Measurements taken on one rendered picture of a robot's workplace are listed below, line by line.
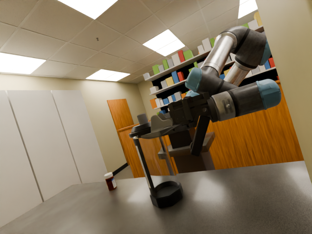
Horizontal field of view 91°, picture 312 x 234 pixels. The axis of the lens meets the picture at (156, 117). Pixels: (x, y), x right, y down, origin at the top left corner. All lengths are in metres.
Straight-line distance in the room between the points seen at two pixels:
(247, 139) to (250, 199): 1.87
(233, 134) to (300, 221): 1.92
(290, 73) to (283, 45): 0.03
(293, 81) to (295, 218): 0.27
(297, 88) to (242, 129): 2.06
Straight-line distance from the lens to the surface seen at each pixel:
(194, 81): 0.52
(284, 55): 0.22
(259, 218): 0.41
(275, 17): 0.22
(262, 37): 0.87
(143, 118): 0.45
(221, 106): 0.42
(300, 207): 0.44
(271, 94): 0.46
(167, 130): 0.40
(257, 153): 2.37
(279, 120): 2.29
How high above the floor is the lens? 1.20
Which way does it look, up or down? 1 degrees down
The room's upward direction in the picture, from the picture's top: 18 degrees counter-clockwise
